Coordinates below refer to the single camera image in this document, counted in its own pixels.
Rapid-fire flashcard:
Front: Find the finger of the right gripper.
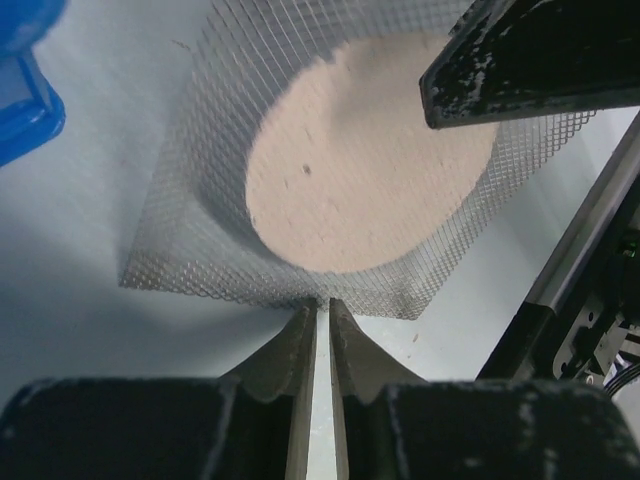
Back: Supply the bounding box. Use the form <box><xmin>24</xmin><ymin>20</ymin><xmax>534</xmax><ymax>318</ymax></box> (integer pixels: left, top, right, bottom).
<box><xmin>420</xmin><ymin>1</ymin><xmax>639</xmax><ymax>129</ymax></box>

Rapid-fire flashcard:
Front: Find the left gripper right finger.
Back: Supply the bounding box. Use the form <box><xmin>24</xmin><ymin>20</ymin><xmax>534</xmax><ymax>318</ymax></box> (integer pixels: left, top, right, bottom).
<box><xmin>329</xmin><ymin>299</ymin><xmax>425</xmax><ymax>479</ymax></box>

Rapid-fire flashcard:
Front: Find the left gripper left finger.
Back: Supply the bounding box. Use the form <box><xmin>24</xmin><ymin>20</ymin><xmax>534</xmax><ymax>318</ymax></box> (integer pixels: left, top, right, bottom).
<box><xmin>219</xmin><ymin>299</ymin><xmax>318</xmax><ymax>479</ymax></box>

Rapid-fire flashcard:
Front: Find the wire gauze with ceramic centre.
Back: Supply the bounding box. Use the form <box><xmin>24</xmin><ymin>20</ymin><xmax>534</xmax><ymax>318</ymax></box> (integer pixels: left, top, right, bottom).
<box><xmin>120</xmin><ymin>1</ymin><xmax>591</xmax><ymax>320</ymax></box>

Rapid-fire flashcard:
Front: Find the blue divided plastic tray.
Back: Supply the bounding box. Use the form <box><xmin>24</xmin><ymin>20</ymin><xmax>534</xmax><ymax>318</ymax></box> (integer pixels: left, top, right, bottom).
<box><xmin>1</xmin><ymin>0</ymin><xmax>66</xmax><ymax>165</ymax></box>

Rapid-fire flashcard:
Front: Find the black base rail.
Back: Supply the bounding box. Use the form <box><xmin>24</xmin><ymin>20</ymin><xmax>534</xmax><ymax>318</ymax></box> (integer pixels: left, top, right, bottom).
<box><xmin>477</xmin><ymin>119</ymin><xmax>639</xmax><ymax>394</ymax></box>

